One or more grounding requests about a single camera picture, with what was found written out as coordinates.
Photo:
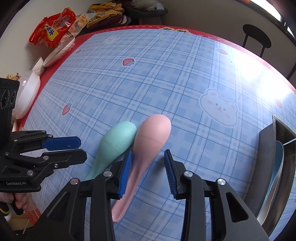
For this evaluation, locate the blue plaid table mat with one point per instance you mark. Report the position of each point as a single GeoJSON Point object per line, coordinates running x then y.
{"type": "Point", "coordinates": [217, 95]}

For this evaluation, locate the person's left hand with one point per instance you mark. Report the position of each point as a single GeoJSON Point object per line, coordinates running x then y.
{"type": "Point", "coordinates": [22, 200]}

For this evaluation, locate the white overturned bowl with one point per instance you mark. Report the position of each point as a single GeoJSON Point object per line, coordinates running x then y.
{"type": "Point", "coordinates": [27, 92]}

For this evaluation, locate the green plastic spoon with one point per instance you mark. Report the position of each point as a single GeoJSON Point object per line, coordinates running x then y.
{"type": "Point", "coordinates": [115, 142]}

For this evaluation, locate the stainless steel utensil holder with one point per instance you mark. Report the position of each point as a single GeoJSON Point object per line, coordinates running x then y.
{"type": "Point", "coordinates": [276, 131]}

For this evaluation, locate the pink plastic spoon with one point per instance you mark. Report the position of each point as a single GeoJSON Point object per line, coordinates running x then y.
{"type": "Point", "coordinates": [151, 136]}

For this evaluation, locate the yellow bags pile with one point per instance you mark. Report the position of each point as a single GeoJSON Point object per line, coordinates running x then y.
{"type": "Point", "coordinates": [104, 12]}

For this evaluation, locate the white plastic bag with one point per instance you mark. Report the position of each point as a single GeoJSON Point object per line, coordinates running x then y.
{"type": "Point", "coordinates": [149, 5]}

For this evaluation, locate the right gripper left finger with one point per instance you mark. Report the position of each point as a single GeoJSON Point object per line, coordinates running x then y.
{"type": "Point", "coordinates": [64, 218]}

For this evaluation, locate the blue plastic spoon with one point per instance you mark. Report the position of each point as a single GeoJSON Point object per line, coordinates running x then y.
{"type": "Point", "coordinates": [274, 182]}

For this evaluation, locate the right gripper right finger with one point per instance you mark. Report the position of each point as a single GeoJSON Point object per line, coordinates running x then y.
{"type": "Point", "coordinates": [231, 219]}

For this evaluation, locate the red snack bag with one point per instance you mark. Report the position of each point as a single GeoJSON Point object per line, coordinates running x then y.
{"type": "Point", "coordinates": [51, 29]}

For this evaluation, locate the black round stool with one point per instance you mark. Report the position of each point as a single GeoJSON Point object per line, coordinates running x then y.
{"type": "Point", "coordinates": [257, 34]}

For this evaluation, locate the tan bear bottle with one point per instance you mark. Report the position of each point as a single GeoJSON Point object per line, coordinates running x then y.
{"type": "Point", "coordinates": [15, 77]}

